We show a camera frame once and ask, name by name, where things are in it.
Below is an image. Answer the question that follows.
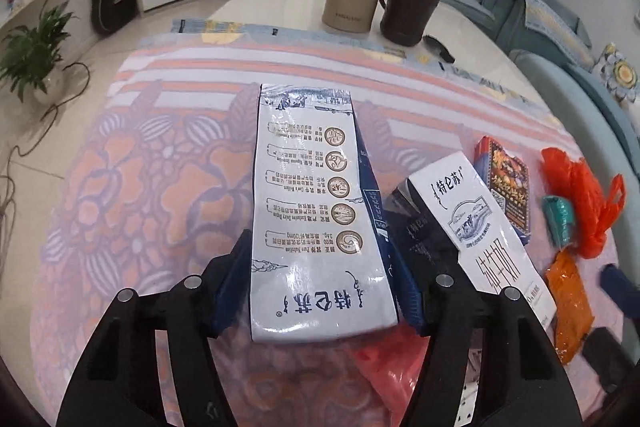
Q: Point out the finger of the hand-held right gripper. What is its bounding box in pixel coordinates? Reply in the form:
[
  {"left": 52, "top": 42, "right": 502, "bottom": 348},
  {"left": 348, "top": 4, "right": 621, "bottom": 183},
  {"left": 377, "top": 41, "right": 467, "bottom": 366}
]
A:
[
  {"left": 581, "top": 327, "right": 636, "bottom": 397},
  {"left": 600, "top": 263, "right": 640, "bottom": 314}
]

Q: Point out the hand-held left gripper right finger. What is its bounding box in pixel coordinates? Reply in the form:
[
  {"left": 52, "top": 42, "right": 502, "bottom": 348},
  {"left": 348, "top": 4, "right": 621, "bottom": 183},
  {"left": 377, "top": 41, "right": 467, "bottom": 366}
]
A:
[{"left": 387, "top": 239, "right": 583, "bottom": 427}]

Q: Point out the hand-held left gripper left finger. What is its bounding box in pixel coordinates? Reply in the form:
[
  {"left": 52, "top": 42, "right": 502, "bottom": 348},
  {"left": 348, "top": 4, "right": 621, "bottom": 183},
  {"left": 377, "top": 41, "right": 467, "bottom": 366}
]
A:
[{"left": 56, "top": 229, "right": 256, "bottom": 427}]

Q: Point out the orange snack packet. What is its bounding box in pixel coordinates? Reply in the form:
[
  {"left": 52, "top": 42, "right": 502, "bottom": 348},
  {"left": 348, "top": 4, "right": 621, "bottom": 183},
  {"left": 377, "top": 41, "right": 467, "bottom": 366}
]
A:
[{"left": 545, "top": 251, "right": 596, "bottom": 365}]

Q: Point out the red plastic bag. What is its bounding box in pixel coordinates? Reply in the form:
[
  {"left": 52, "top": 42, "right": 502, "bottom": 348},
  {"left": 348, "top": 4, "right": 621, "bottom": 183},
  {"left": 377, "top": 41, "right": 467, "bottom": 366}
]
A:
[{"left": 350, "top": 332, "right": 441, "bottom": 427}]

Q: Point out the teal packet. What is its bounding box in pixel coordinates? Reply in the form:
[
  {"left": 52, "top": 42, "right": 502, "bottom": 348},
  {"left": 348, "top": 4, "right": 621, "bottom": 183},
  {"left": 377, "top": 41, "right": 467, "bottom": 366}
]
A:
[{"left": 542, "top": 194, "right": 576, "bottom": 248}]

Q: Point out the blue and white milk carton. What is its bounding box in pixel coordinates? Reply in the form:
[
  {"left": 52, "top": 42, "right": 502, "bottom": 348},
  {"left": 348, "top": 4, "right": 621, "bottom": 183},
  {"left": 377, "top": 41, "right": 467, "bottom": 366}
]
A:
[{"left": 248, "top": 83, "right": 401, "bottom": 344}]

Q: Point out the orange plastic bag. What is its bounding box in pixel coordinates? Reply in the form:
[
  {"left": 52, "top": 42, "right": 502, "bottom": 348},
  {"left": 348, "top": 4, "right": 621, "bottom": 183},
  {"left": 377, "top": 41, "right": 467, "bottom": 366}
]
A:
[{"left": 539, "top": 148, "right": 627, "bottom": 260}]

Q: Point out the pink patterned blanket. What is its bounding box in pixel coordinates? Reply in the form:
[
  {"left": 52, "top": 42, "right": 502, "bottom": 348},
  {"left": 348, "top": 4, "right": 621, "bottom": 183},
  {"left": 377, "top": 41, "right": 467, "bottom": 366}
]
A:
[{"left": 30, "top": 18, "right": 640, "bottom": 427}]

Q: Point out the floral pillow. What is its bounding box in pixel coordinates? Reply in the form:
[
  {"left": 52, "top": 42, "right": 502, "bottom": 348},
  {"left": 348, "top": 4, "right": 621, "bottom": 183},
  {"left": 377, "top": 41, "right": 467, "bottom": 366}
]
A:
[{"left": 592, "top": 42, "right": 640, "bottom": 102}]

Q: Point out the teal sectional sofa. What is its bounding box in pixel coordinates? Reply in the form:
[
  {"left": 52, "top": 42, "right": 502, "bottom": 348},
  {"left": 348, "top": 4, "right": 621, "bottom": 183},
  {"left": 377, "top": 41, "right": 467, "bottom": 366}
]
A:
[{"left": 387, "top": 0, "right": 640, "bottom": 208}]

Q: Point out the yellow striped armrest cloth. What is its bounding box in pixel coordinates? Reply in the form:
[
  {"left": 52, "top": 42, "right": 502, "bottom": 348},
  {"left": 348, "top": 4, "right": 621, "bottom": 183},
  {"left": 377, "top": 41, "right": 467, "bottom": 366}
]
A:
[{"left": 520, "top": 0, "right": 596, "bottom": 68}]

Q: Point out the dark brown mug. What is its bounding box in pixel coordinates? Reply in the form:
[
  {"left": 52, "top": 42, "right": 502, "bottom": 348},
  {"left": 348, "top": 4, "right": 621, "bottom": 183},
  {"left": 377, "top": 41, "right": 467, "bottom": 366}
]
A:
[{"left": 379, "top": 0, "right": 442, "bottom": 48}]

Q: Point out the potted green plant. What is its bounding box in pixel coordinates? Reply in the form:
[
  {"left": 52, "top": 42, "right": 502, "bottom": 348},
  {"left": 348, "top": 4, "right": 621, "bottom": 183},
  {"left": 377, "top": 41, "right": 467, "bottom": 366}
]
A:
[{"left": 0, "top": 0, "right": 81, "bottom": 105}]

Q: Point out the dark floor cable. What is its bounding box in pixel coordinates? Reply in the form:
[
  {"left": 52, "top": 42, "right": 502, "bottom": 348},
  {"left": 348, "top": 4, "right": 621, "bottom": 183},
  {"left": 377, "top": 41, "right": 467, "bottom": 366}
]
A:
[{"left": 0, "top": 62, "right": 91, "bottom": 228}]

